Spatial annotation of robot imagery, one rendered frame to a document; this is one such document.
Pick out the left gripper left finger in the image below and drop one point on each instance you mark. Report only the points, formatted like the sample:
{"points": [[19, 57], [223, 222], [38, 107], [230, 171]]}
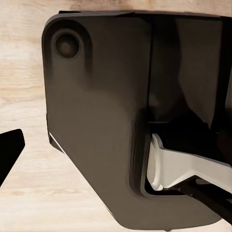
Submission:
{"points": [[11, 145]]}

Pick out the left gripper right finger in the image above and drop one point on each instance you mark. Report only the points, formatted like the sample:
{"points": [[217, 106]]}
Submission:
{"points": [[224, 143]]}

